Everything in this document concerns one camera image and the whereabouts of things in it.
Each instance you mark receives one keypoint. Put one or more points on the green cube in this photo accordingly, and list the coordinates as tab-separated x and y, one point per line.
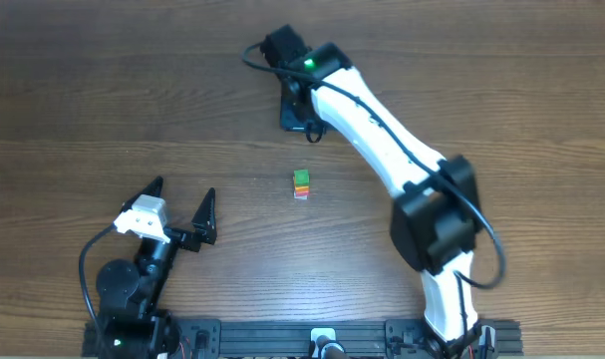
301	177

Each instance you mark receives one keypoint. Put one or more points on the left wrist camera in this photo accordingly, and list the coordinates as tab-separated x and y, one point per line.
145	217

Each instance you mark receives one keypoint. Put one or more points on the orange cube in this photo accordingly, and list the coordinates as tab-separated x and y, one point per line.
302	189

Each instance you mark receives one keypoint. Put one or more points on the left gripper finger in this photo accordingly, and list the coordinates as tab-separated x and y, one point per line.
151	188
207	219

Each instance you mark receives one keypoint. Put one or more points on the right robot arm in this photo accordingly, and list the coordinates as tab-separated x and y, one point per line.
377	134

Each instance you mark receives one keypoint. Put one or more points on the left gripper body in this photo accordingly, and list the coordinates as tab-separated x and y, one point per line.
185	239

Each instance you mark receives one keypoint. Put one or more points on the mounting rail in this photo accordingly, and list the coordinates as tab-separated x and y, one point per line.
272	339

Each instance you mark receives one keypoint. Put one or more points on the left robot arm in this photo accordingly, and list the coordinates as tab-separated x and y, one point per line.
132	289

